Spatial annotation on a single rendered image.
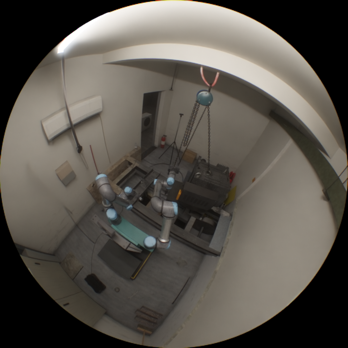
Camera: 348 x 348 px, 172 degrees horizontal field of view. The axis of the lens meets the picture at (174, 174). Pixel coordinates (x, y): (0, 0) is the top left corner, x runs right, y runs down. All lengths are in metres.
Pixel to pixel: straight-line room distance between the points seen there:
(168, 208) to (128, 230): 0.67
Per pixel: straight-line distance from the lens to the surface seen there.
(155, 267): 2.61
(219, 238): 2.29
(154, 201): 1.01
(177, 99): 3.75
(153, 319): 2.94
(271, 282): 1.37
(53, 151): 1.93
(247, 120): 3.41
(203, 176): 1.42
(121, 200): 1.14
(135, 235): 1.44
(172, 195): 1.97
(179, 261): 2.65
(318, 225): 1.26
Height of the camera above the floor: 2.59
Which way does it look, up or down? 49 degrees down
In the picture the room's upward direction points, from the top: 17 degrees clockwise
